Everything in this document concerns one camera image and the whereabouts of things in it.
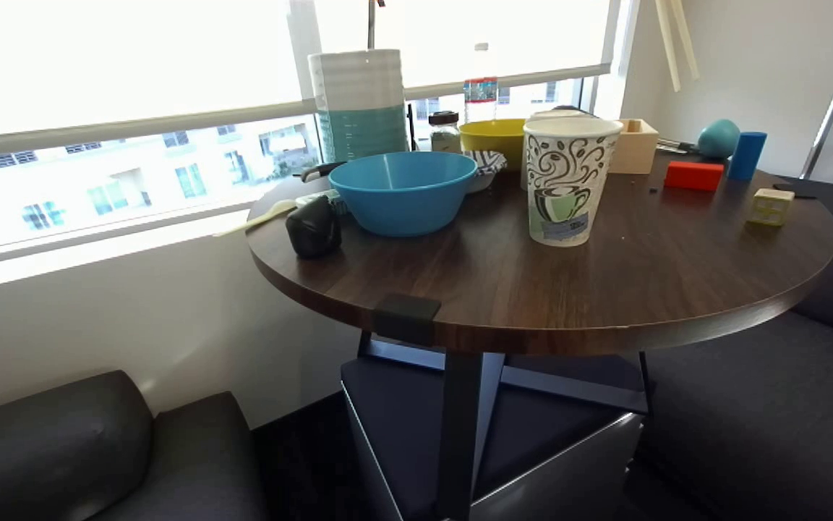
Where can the printed paper coffee cup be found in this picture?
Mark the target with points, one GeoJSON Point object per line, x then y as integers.
{"type": "Point", "coordinates": [571, 183]}

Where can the black tape patch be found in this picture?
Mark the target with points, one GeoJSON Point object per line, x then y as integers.
{"type": "Point", "coordinates": [406, 313]}

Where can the blue plastic bowl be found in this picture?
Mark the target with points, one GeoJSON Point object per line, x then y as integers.
{"type": "Point", "coordinates": [402, 197]}

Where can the round black object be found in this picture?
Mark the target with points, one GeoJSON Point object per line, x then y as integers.
{"type": "Point", "coordinates": [312, 230]}

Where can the patterned small dish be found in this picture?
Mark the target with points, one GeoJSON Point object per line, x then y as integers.
{"type": "Point", "coordinates": [490, 165]}

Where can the jar with black lid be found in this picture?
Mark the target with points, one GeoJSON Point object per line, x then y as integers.
{"type": "Point", "coordinates": [444, 131]}

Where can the yellow bowl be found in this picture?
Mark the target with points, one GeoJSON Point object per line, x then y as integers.
{"type": "Point", "coordinates": [493, 139]}

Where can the white and teal container stack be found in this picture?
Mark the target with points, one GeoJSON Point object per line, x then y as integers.
{"type": "Point", "coordinates": [360, 104]}

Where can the clear bottle with label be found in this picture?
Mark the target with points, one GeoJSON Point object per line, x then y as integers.
{"type": "Point", "coordinates": [481, 89]}

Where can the wooden block box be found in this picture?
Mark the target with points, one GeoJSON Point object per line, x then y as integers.
{"type": "Point", "coordinates": [634, 149]}

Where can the red rectangular block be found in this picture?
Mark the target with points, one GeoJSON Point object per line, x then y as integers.
{"type": "Point", "coordinates": [695, 177]}

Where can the teal ball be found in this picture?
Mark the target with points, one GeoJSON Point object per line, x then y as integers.
{"type": "Point", "coordinates": [718, 138]}

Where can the blue cylinder block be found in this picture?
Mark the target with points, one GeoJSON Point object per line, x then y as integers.
{"type": "Point", "coordinates": [747, 158]}

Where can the small cream cube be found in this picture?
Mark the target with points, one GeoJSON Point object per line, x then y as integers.
{"type": "Point", "coordinates": [770, 207]}

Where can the black table pedestal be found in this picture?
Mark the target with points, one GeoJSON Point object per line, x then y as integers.
{"type": "Point", "coordinates": [462, 434]}

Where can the white window rail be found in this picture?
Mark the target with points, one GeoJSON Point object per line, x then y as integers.
{"type": "Point", "coordinates": [144, 122]}

